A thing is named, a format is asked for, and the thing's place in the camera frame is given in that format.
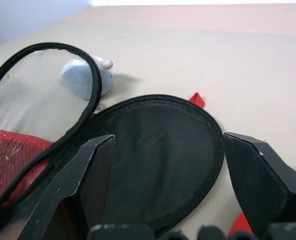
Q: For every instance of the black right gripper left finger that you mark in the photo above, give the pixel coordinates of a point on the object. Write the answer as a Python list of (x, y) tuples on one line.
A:
[(63, 185)]

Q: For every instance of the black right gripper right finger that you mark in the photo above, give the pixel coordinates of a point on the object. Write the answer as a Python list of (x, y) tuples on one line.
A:
[(262, 185)]

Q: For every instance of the light blue plush toy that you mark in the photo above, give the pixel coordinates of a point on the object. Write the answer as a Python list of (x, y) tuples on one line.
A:
[(75, 77)]

